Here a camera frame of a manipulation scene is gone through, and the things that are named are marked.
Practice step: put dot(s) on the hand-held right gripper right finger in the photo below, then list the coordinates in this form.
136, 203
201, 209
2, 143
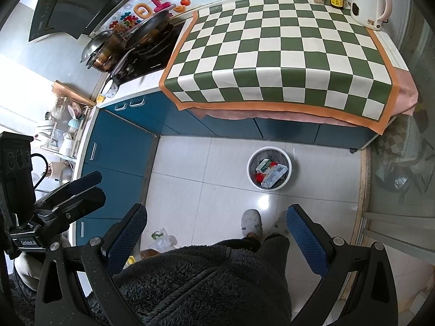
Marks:
306, 237

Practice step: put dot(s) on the black range hood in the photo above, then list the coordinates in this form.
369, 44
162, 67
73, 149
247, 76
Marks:
74, 3

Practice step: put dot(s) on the colourful wall stickers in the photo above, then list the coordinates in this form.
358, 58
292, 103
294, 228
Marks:
149, 6

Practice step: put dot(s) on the small white carton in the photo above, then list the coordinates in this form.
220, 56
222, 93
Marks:
263, 166

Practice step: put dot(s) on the red and white noodle packet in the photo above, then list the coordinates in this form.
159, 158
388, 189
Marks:
277, 175

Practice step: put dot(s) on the dish rack with dishes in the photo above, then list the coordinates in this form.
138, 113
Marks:
64, 132

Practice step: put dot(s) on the white electric kettle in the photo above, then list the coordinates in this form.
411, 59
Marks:
368, 0

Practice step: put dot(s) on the dark frying pan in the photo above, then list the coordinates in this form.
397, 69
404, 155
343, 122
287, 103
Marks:
149, 29

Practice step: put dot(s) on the white trash bin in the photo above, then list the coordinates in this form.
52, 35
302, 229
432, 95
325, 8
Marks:
250, 176

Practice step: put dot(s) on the steel pot with lid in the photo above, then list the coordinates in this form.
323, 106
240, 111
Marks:
102, 51

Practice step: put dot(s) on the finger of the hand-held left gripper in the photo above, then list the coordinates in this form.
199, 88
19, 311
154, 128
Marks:
81, 182
85, 203

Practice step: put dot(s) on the blue kitchen cabinet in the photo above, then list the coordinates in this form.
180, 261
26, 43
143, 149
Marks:
122, 149

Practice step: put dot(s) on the small white bowl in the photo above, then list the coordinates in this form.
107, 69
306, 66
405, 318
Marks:
109, 89

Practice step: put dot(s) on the black gas stove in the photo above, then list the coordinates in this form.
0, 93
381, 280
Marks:
159, 57

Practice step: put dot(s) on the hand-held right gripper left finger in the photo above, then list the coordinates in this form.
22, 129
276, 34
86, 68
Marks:
127, 241

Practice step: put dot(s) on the green and white checkered mat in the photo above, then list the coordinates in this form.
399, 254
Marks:
272, 57

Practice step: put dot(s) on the dark fuzzy robe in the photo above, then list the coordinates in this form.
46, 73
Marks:
204, 285

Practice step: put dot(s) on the amber bottle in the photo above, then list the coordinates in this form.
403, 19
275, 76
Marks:
149, 253

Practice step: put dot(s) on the grey slipper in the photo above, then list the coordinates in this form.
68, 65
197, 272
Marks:
251, 222

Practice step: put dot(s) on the wooden cutting board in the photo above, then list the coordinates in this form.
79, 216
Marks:
73, 93

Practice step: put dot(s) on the red sauce sachet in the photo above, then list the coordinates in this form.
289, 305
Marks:
260, 177

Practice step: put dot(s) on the clear plastic bag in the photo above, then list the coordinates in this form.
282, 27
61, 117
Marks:
163, 239

